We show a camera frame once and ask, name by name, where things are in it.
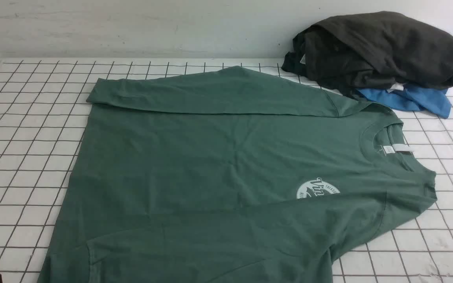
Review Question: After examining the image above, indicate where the green long sleeve shirt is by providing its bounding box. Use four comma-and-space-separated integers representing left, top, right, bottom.
38, 66, 437, 283

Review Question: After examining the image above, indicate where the dark grey crumpled garment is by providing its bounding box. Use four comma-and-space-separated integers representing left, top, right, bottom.
282, 11, 453, 99

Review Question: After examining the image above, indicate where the blue garment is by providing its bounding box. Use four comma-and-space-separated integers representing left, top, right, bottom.
357, 84, 451, 119

